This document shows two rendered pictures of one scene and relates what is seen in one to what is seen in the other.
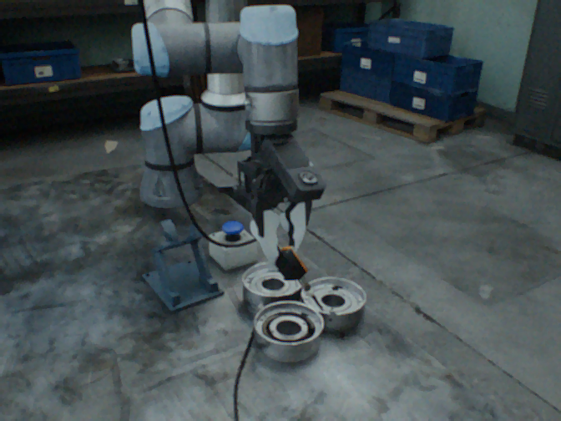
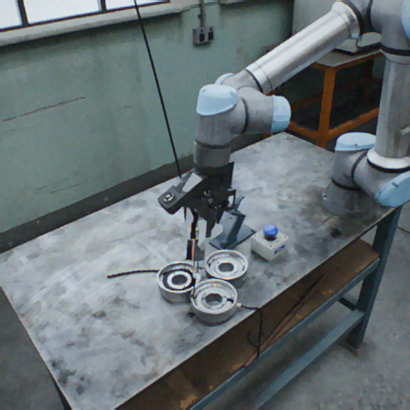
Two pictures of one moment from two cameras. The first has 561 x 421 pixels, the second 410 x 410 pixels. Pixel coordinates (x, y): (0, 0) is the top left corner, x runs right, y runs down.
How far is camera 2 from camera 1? 1.02 m
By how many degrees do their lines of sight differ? 71
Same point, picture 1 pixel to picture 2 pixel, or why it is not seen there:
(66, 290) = not seen: hidden behind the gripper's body
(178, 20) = (238, 79)
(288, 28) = (206, 106)
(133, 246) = (264, 205)
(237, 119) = (375, 176)
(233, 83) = (382, 146)
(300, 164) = (179, 189)
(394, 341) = (189, 343)
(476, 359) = not seen: outside the picture
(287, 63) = (201, 127)
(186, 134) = (347, 165)
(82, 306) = not seen: hidden behind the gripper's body
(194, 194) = (341, 210)
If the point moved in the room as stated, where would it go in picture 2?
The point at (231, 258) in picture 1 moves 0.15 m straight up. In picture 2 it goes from (254, 244) to (256, 197)
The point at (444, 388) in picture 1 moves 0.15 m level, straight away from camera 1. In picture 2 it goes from (143, 370) to (214, 387)
